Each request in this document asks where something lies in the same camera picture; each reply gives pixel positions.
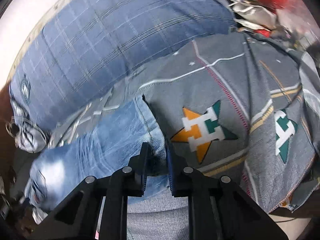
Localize brown upholstered headboard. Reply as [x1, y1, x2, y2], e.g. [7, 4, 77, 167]
[0, 83, 16, 157]

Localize grey patterned bed sheet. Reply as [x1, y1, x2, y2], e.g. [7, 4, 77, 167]
[52, 33, 319, 239]

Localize white tangled cable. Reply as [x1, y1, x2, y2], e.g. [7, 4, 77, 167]
[5, 119, 48, 153]

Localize blue plaid pillow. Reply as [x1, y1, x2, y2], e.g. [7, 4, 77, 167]
[10, 0, 234, 131]

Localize blue denim jeans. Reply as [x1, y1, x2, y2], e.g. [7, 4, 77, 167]
[24, 96, 169, 212]

